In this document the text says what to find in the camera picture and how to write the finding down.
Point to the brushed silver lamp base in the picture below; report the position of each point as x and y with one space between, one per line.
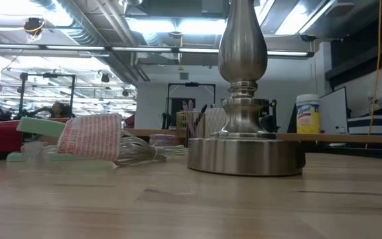
244 66

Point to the red-printed white warning tag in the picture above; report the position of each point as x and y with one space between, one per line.
91 137

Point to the white textured pen cup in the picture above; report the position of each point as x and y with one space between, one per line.
216 123

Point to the large pink patterned round tin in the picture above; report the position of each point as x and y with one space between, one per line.
162 139

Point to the black background equipment stand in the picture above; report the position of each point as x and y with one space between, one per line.
272 116

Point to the LED light strip bar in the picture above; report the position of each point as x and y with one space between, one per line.
144 49

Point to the yellow Lysol wipes canister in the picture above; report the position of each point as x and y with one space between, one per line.
307 116

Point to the person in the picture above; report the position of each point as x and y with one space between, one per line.
58 109

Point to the white board panel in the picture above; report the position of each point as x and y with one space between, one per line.
333 113

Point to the mint green stapler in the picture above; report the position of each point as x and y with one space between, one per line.
40 127

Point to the orange wooden desk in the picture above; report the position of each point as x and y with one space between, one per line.
343 137

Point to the black ceiling fixture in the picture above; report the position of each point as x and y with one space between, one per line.
33 25

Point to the navy white striped box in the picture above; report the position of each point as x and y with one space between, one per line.
376 124

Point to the black background rig frame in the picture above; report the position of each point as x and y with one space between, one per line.
50 75
191 84

